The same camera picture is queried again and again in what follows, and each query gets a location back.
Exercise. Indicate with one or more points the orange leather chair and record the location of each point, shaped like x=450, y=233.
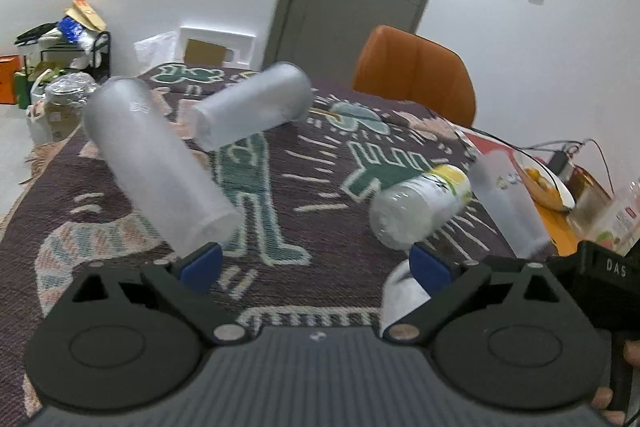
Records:
x=400, y=66

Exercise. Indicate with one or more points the white cardboard box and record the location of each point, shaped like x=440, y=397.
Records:
x=215, y=47

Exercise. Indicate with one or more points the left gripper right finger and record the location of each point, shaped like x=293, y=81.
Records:
x=450, y=286

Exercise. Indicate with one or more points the frosted cup far left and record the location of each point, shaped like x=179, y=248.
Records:
x=155, y=169

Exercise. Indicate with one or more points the blue plastic bag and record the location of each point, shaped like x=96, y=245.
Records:
x=72, y=31

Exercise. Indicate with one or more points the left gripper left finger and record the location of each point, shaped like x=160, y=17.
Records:
x=183, y=287

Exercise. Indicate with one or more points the orange storage box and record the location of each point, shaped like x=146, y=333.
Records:
x=9, y=65

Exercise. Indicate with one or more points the glass jar with label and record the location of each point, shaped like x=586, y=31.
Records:
x=610, y=221

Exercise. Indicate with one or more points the yellow paper bag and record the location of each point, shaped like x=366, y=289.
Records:
x=83, y=13

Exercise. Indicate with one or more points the orange fruit in bowl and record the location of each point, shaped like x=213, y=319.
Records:
x=536, y=177

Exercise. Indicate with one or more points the frosted cup with face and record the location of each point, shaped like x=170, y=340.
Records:
x=500, y=190

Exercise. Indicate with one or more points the patterned woven table cloth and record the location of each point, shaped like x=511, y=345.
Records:
x=304, y=256

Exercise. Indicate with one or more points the person's right hand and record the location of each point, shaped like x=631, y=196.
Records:
x=614, y=402

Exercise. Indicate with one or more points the yellow label plastic bottle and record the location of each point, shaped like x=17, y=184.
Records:
x=411, y=210

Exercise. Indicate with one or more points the white fruit bowl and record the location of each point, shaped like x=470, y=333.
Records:
x=559, y=200

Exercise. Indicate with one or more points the frosted cup back centre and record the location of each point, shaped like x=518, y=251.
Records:
x=280, y=94

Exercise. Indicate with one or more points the black wire rack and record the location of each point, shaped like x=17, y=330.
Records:
x=72, y=57

